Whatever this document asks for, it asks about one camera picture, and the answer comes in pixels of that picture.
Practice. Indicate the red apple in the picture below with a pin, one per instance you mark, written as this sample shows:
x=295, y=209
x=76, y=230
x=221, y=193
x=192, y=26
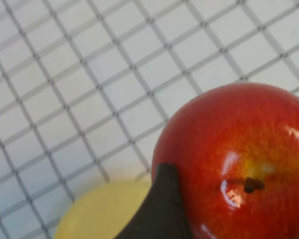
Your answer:
x=239, y=139

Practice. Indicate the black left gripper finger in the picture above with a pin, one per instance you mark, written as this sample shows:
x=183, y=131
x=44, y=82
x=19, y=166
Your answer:
x=162, y=219

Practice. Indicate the yellow round plate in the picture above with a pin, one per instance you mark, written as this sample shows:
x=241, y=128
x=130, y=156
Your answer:
x=97, y=214

